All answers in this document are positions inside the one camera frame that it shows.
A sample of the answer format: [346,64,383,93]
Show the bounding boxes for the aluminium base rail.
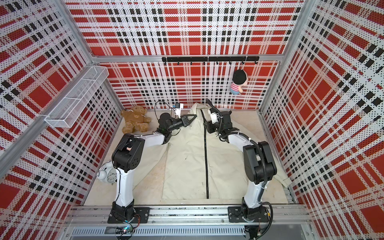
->
[60,205,316,240]

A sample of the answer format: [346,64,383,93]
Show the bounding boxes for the white wire mesh basket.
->
[45,66,109,128]

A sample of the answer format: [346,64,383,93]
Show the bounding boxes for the green circuit board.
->
[115,225,134,236]

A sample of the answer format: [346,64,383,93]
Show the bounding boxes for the hanging doll blue pants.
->
[230,70,249,95]

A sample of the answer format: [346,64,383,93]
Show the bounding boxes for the cream white zip jacket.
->
[127,102,292,200]

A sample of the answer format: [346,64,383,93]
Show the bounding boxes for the black hook rail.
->
[162,56,260,64]

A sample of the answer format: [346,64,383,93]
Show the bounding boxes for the white alarm clock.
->
[97,161,117,184]

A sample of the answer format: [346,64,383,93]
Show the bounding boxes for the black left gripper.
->
[167,114,198,132]

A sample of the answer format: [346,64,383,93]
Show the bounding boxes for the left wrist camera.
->
[173,103,184,118]

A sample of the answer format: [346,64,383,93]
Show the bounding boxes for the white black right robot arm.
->
[204,107,277,224]

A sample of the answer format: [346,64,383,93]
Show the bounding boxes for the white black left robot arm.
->
[108,113,197,224]

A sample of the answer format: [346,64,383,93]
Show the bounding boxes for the brown teddy bear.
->
[121,106,152,134]

